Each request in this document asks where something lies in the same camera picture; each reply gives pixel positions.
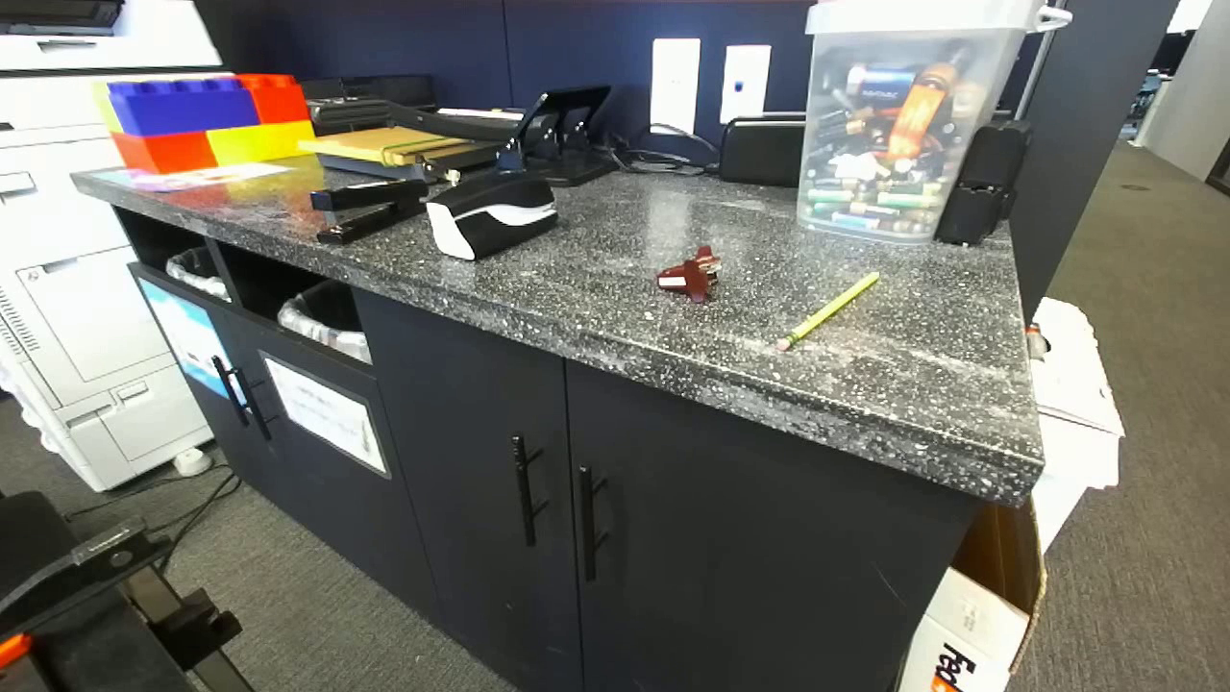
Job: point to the red staple remover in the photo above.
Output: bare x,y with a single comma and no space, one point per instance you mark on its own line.
688,275

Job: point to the yellow pencil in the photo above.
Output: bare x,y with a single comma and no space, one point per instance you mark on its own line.
833,311

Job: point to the black cabinet door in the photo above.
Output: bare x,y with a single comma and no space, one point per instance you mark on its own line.
755,553
468,515

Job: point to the black rectangular box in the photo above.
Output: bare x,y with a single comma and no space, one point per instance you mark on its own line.
761,148

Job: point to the black desk stapler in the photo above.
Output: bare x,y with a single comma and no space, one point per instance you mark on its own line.
365,206

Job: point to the clear trash bag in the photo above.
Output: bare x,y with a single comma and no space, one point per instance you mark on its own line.
196,272
327,326

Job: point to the white paper label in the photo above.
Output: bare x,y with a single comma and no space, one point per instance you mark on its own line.
327,411

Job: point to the wooden paper cutter board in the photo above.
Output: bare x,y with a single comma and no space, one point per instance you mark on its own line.
386,148

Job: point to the black trash drawer front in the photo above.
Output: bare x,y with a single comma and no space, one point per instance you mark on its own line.
309,501

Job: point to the clear plastic battery bin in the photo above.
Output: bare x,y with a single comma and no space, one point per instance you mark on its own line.
896,142

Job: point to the black pouch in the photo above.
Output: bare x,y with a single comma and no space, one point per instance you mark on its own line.
982,178

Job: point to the yellow toy block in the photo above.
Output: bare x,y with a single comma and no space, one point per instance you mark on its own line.
264,142

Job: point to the red toy block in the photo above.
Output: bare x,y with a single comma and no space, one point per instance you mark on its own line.
274,97

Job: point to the blue paper label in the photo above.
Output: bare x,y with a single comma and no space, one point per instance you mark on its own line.
188,340

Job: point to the translucent white bin lid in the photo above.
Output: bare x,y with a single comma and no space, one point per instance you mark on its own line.
916,19

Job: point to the cardboard shipping box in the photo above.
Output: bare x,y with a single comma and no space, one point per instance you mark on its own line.
982,620

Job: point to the white cardboard box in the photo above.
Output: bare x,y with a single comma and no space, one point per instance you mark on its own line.
1070,399

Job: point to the orange toy block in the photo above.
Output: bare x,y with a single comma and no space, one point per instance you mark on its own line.
168,152

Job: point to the blue toy block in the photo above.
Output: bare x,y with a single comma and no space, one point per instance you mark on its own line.
178,105

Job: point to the white office printer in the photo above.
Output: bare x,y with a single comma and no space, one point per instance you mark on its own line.
80,256

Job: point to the large white wall plate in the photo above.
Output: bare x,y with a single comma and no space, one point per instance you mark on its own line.
673,87

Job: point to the small white wall plate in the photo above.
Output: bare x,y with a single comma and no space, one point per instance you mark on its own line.
743,84

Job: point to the black robot stand frame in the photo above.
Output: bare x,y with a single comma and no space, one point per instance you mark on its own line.
80,603

